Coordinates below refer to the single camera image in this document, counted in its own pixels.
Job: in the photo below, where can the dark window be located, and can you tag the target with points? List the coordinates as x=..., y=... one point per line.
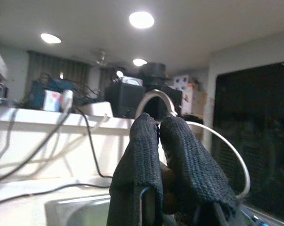
x=254, y=117

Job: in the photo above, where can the black box appliance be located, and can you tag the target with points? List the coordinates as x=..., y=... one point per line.
x=125, y=99

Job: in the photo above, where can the metal faucet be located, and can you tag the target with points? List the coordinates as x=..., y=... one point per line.
x=156, y=92

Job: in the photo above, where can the blue box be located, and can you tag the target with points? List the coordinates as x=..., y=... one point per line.
x=38, y=94

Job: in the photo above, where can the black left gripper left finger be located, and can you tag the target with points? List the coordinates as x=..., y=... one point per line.
x=137, y=164

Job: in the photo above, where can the grey curtain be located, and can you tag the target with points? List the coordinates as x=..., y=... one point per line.
x=50, y=68

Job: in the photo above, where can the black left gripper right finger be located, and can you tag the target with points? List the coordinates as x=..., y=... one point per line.
x=191, y=169

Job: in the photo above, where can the round ceiling light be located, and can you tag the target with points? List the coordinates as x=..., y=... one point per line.
x=140, y=62
x=50, y=38
x=141, y=20

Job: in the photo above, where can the white printed box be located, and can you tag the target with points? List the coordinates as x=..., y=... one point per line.
x=181, y=81

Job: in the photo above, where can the white box red print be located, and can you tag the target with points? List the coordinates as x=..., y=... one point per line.
x=51, y=101

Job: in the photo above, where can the stainless steel sink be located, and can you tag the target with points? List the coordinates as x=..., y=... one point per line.
x=68, y=212

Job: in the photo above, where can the ceiling fan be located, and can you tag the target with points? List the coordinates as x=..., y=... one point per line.
x=101, y=57

